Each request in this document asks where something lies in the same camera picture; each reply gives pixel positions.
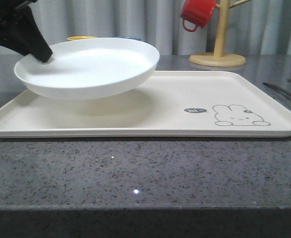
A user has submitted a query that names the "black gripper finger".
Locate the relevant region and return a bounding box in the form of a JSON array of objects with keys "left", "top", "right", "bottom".
[
  {"left": 0, "top": 22, "right": 29, "bottom": 56},
  {"left": 11, "top": 6, "right": 53, "bottom": 62}
]

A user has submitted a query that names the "white round plate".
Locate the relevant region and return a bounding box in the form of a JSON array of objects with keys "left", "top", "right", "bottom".
[{"left": 14, "top": 38, "right": 160, "bottom": 100}]

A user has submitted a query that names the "yellow mug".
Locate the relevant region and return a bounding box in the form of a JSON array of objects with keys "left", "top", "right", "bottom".
[{"left": 67, "top": 36, "right": 97, "bottom": 41}]

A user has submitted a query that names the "blue mug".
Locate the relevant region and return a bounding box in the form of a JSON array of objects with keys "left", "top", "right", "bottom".
[{"left": 116, "top": 36, "right": 141, "bottom": 41}]

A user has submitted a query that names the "red mug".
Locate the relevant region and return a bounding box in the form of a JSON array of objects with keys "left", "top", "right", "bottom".
[{"left": 180, "top": 0, "right": 217, "bottom": 32}]

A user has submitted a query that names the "wooden mug tree stand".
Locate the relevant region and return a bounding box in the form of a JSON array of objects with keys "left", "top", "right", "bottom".
[{"left": 189, "top": 0, "right": 249, "bottom": 67}]

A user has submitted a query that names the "cream rabbit tray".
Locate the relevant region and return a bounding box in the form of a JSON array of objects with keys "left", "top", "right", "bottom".
[{"left": 0, "top": 71, "right": 291, "bottom": 138}]

